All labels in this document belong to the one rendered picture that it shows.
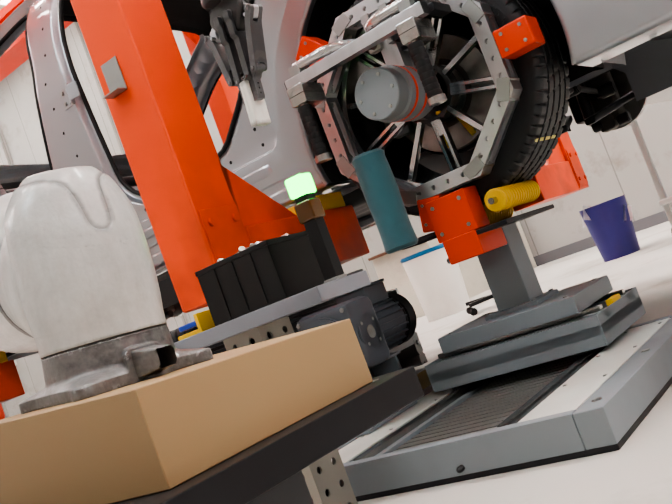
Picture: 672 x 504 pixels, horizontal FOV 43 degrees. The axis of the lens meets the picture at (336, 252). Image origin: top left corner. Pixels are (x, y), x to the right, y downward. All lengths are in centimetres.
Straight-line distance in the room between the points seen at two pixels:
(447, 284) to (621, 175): 345
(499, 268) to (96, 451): 158
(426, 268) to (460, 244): 481
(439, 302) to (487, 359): 477
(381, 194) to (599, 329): 62
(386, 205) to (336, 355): 112
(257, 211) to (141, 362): 134
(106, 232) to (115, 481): 30
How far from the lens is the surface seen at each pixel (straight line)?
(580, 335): 212
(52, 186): 104
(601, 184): 993
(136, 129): 220
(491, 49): 211
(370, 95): 210
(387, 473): 180
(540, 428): 161
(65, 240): 101
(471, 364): 225
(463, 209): 214
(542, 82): 217
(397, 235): 211
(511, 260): 229
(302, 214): 158
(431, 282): 697
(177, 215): 213
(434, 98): 192
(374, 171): 212
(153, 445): 82
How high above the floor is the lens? 41
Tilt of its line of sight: 3 degrees up
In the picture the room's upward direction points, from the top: 21 degrees counter-clockwise
